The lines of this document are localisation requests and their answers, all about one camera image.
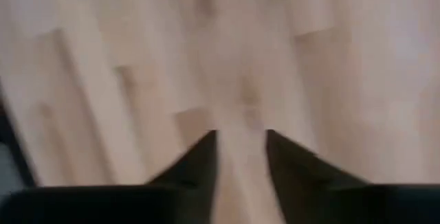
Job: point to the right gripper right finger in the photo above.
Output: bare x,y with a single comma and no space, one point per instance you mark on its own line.
343,207

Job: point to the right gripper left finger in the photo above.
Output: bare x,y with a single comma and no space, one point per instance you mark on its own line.
103,207

